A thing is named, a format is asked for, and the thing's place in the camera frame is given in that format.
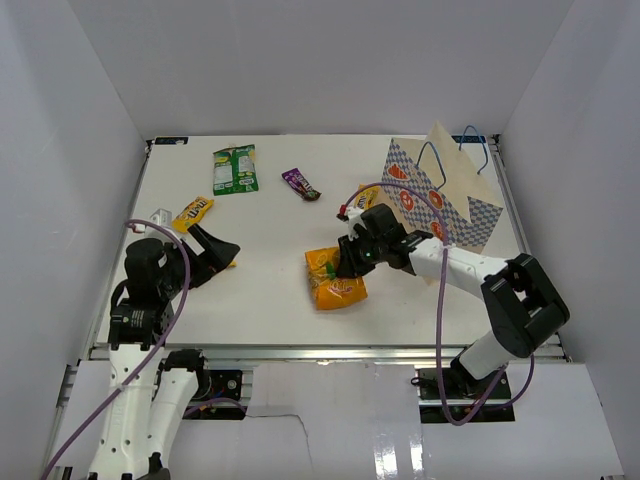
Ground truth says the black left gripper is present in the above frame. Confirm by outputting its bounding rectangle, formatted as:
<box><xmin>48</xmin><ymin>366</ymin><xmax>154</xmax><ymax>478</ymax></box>
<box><xmin>158</xmin><ymin>222</ymin><xmax>239</xmax><ymax>297</ymax></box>

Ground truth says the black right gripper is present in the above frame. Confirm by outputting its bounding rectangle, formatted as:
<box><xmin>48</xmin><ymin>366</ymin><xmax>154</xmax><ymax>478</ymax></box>
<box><xmin>338</xmin><ymin>229</ymin><xmax>387</xmax><ymax>279</ymax></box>

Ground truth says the orange snack bag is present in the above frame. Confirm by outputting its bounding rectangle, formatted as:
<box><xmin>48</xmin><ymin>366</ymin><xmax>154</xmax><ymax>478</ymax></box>
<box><xmin>305</xmin><ymin>247</ymin><xmax>368</xmax><ymax>310</ymax></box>

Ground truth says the yellow M&M packet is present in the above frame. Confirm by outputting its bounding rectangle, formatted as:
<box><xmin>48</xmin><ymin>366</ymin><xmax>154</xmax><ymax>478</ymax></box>
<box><xmin>347</xmin><ymin>184</ymin><xmax>381</xmax><ymax>210</ymax></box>
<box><xmin>171</xmin><ymin>196</ymin><xmax>214</xmax><ymax>234</ymax></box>

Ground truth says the green snack bag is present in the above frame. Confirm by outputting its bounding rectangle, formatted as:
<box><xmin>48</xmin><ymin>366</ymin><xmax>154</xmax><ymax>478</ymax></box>
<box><xmin>213</xmin><ymin>144</ymin><xmax>259</xmax><ymax>196</ymax></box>

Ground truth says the purple candy bar wrapper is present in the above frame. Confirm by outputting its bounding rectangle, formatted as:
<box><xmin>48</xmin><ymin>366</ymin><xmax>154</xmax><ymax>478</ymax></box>
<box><xmin>281</xmin><ymin>168</ymin><xmax>321</xmax><ymax>201</ymax></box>

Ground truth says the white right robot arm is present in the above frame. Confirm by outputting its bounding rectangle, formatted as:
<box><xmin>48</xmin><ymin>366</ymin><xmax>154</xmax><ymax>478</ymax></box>
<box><xmin>336</xmin><ymin>204</ymin><xmax>570</xmax><ymax>399</ymax></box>

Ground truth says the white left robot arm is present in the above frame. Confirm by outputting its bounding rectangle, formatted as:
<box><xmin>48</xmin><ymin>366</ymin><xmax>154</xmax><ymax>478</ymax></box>
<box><xmin>88</xmin><ymin>225</ymin><xmax>240</xmax><ymax>479</ymax></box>

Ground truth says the checkered paper bag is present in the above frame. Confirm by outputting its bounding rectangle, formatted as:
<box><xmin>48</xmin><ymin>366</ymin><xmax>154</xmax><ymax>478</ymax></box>
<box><xmin>376</xmin><ymin>123</ymin><xmax>504</xmax><ymax>254</ymax></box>

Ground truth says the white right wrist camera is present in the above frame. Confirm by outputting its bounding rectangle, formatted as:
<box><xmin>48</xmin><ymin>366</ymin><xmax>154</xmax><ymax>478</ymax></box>
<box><xmin>337</xmin><ymin>204</ymin><xmax>364</xmax><ymax>240</ymax></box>

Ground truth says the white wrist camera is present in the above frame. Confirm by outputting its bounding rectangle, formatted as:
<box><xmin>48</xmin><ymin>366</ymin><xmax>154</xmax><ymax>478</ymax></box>
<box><xmin>337</xmin><ymin>204</ymin><xmax>364</xmax><ymax>240</ymax></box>
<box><xmin>149</xmin><ymin>208</ymin><xmax>173</xmax><ymax>228</ymax></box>

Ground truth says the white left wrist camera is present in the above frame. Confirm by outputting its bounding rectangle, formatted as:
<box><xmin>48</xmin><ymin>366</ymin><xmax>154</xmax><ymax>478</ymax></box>
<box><xmin>149</xmin><ymin>208</ymin><xmax>173</xmax><ymax>228</ymax></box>

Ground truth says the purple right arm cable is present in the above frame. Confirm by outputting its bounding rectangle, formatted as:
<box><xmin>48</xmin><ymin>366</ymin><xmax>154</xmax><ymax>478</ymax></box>
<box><xmin>341</xmin><ymin>182</ymin><xmax>535</xmax><ymax>427</ymax></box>

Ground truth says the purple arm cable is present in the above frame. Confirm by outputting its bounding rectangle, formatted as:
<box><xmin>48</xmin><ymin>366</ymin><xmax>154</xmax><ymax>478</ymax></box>
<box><xmin>39</xmin><ymin>218</ymin><xmax>194</xmax><ymax>480</ymax></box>
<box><xmin>341</xmin><ymin>182</ymin><xmax>535</xmax><ymax>427</ymax></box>

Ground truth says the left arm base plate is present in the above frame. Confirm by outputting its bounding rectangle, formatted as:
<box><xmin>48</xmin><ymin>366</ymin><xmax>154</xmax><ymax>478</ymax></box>
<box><xmin>183</xmin><ymin>369</ymin><xmax>245</xmax><ymax>421</ymax></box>

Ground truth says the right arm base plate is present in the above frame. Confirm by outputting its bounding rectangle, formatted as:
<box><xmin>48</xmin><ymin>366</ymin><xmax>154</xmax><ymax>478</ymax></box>
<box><xmin>410</xmin><ymin>368</ymin><xmax>516</xmax><ymax>424</ymax></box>

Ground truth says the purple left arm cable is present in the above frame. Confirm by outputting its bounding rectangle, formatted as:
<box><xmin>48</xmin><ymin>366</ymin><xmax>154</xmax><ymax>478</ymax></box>
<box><xmin>39</xmin><ymin>218</ymin><xmax>194</xmax><ymax>480</ymax></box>

